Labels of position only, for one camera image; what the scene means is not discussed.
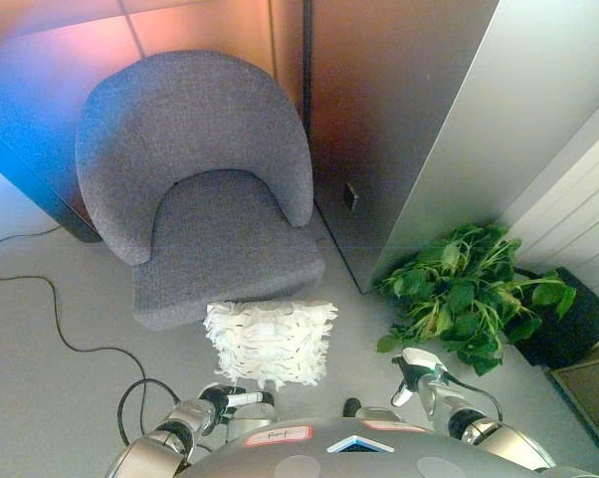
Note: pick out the grey robot torso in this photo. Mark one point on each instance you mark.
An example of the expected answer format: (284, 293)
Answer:
(379, 458)

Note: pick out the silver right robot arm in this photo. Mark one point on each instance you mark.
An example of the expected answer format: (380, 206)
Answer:
(488, 433)

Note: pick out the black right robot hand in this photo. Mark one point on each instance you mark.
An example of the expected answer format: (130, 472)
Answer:
(421, 368)

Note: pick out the green leafy plant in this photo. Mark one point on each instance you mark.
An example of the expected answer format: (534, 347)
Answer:
(459, 294)

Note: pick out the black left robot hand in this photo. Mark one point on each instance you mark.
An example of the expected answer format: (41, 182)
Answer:
(217, 398)

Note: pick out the black planter box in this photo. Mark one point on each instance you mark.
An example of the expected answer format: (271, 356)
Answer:
(573, 328)

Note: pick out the grey fabric tub armchair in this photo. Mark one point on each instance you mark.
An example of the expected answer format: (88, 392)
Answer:
(195, 124)

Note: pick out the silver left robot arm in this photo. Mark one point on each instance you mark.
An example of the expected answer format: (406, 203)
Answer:
(170, 433)

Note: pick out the white fringed pillow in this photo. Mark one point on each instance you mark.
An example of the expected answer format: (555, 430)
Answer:
(269, 343)

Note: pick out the brown wooden box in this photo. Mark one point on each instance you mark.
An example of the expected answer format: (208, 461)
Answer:
(588, 393)

